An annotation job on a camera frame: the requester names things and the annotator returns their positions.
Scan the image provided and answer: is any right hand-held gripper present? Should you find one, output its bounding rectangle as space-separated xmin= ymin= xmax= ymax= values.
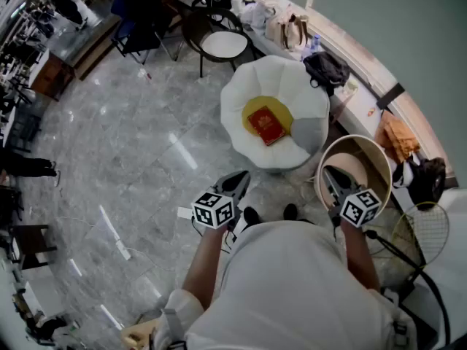
xmin=323 ymin=165 xmax=382 ymax=228

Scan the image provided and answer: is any black chair with white seat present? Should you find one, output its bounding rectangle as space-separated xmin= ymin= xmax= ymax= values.
xmin=181 ymin=8 xmax=257 ymax=79

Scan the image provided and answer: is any thick black cable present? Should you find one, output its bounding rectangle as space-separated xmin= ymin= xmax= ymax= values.
xmin=364 ymin=230 xmax=452 ymax=346

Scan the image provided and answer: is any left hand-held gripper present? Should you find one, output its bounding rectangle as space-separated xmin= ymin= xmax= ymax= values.
xmin=191 ymin=171 xmax=252 ymax=230

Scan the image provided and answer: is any red book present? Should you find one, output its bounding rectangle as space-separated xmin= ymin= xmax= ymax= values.
xmin=247 ymin=104 xmax=287 ymax=147

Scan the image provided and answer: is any yellow badminton racket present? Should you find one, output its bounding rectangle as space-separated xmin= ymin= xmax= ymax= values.
xmin=391 ymin=201 xmax=451 ymax=266

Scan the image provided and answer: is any black backpack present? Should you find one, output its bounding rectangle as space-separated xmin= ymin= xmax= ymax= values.
xmin=302 ymin=51 xmax=352 ymax=97

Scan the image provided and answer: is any blue folding chair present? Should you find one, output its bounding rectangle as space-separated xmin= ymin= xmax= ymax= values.
xmin=110 ymin=0 xmax=183 ymax=64

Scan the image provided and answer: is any black and white bag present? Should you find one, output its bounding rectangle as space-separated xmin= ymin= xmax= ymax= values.
xmin=392 ymin=155 xmax=448 ymax=211

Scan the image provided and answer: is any white plastic bag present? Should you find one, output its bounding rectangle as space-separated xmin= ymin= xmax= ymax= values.
xmin=240 ymin=1 xmax=277 ymax=29

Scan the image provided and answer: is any person's left forearm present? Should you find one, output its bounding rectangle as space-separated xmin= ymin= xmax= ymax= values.
xmin=181 ymin=224 xmax=229 ymax=309

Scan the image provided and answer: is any black side table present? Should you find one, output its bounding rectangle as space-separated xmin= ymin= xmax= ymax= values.
xmin=7 ymin=224 xmax=58 ymax=271

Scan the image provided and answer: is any beige tote bag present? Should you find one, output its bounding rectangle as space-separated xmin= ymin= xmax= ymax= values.
xmin=265 ymin=11 xmax=309 ymax=50

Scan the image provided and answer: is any person's right forearm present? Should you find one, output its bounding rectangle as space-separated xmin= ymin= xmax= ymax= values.
xmin=341 ymin=220 xmax=381 ymax=291

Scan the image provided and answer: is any clear water bottle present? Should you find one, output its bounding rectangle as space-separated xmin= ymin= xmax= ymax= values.
xmin=301 ymin=34 xmax=323 ymax=61

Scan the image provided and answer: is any fried egg shaped cushion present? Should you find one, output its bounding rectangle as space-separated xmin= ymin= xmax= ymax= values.
xmin=220 ymin=55 xmax=331 ymax=171

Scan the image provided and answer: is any orange cloth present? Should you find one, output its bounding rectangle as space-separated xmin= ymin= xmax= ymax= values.
xmin=374 ymin=109 xmax=421 ymax=163

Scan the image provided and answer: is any person's white shirt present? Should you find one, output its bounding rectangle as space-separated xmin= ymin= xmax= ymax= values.
xmin=153 ymin=220 xmax=417 ymax=350

